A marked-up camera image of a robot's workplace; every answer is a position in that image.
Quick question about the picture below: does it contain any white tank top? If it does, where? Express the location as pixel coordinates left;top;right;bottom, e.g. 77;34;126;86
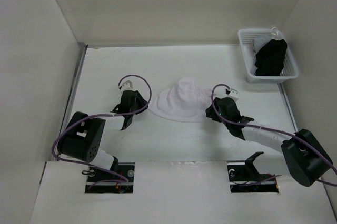
148;77;212;123

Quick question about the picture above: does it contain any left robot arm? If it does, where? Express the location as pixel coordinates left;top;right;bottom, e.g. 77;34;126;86
56;90;148;181

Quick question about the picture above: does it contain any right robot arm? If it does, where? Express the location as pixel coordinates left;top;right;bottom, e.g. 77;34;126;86
205;97;336;187

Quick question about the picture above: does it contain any black tank top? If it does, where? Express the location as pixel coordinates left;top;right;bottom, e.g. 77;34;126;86
255;39;288;77

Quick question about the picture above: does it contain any grey white garment in basket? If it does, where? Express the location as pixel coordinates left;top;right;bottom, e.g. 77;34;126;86
252;35;272;55

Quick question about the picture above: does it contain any white plastic laundry basket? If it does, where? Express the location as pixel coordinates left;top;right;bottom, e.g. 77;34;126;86
237;27;299;83

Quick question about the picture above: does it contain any white basket tag loop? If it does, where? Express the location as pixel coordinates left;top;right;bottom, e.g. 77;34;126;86
271;27;279;37

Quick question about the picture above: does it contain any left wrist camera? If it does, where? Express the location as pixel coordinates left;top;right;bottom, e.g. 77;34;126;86
118;80;133;93

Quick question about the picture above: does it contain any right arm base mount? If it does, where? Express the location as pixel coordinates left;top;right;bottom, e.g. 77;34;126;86
227;151;279;193

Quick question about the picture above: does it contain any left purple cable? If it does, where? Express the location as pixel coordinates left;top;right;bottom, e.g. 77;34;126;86
52;74;152;192

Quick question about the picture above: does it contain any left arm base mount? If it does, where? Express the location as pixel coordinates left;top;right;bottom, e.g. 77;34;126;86
82;162;135;194

